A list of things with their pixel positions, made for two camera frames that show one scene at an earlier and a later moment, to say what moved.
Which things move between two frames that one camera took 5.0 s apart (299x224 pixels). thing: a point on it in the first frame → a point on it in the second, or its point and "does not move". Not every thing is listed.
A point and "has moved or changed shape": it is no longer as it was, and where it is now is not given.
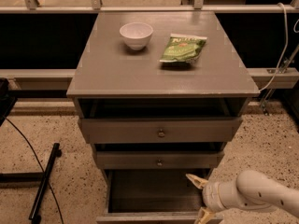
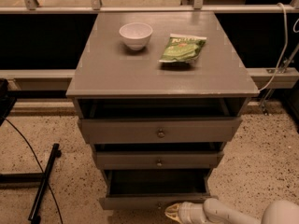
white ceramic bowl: (136, 35) does not move
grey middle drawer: (159, 160) does not move
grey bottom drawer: (151, 196) has moved or changed shape
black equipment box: (7, 99) does not move
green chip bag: (184, 49) does not move
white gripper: (211, 195) → (188, 211)
